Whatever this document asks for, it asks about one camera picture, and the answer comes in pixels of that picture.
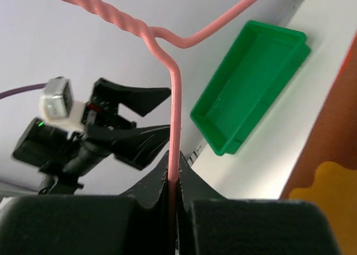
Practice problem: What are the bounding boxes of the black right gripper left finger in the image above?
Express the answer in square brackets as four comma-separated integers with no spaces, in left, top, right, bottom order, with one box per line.
[1,156,169,254]

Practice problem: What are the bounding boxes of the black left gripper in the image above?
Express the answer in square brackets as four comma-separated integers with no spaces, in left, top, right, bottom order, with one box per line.
[81,78,171,170]

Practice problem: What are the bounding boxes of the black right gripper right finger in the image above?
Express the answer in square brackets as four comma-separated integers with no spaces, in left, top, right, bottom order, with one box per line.
[177,156,341,254]

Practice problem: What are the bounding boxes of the pink wire hanger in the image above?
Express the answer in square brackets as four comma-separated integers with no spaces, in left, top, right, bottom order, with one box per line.
[50,0,274,183]

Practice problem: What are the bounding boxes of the orange camouflage trousers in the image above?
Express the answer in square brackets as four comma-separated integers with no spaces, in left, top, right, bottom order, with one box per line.
[280,40,356,254]

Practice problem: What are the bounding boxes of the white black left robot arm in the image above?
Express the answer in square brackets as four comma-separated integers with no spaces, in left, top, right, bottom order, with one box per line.
[12,76,171,194]

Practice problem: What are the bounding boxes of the green plastic bin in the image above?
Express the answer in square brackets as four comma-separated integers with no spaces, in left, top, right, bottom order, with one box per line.
[190,20,311,156]

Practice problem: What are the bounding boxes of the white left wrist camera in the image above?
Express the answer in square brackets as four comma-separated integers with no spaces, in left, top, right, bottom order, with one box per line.
[40,76,85,132]

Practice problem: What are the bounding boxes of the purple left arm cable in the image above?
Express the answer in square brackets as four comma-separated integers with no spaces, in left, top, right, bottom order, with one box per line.
[0,83,48,101]

